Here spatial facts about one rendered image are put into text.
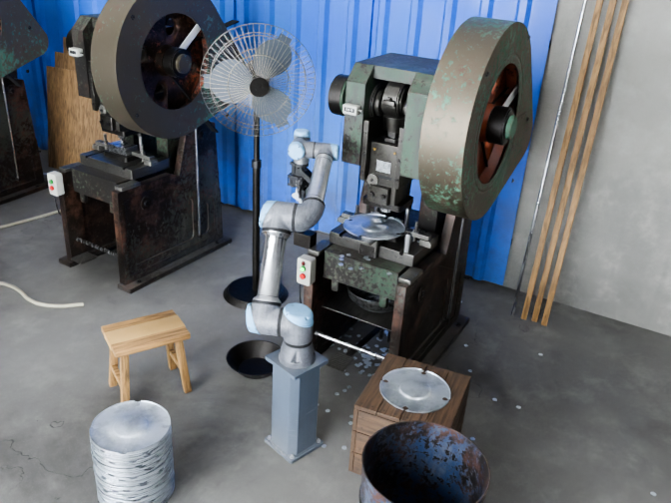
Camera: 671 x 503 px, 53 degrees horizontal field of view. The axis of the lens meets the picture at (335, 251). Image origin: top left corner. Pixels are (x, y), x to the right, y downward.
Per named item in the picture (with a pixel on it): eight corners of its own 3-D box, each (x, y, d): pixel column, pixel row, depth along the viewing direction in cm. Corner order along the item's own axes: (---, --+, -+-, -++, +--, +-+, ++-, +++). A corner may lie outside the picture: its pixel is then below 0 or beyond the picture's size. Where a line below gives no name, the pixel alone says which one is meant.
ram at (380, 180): (390, 209, 304) (396, 146, 290) (361, 201, 310) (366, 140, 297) (406, 198, 317) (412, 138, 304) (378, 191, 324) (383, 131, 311)
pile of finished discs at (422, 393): (439, 422, 256) (439, 420, 255) (369, 399, 265) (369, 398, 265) (457, 380, 280) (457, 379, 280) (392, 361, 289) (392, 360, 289)
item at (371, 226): (414, 225, 317) (414, 223, 317) (387, 246, 294) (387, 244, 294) (360, 210, 329) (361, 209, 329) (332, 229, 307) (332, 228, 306)
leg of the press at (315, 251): (307, 368, 340) (315, 205, 300) (289, 360, 345) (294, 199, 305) (386, 294, 412) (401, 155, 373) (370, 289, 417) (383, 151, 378)
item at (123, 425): (164, 453, 238) (164, 452, 237) (80, 454, 235) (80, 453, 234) (175, 401, 263) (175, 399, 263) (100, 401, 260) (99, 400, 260)
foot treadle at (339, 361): (341, 379, 315) (342, 370, 313) (324, 371, 320) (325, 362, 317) (395, 324, 362) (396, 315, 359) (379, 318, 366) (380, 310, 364)
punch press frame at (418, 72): (390, 364, 320) (423, 83, 261) (315, 335, 339) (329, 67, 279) (451, 296, 382) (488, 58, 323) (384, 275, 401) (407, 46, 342)
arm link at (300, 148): (312, 145, 286) (317, 138, 296) (287, 143, 287) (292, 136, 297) (312, 163, 290) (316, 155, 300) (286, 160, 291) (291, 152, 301)
